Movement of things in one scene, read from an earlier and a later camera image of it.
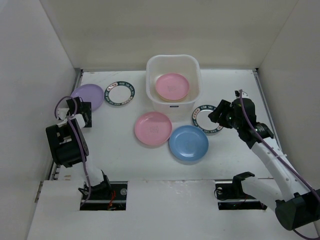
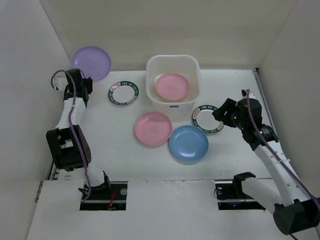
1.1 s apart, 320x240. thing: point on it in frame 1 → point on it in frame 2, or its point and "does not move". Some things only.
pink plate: [152, 128] does not move
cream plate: [172, 101] does not move
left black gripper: [87, 107] → [89, 81]
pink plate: [172, 86] does not move
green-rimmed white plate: [201, 119] does not move
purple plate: [89, 93] → [93, 62]
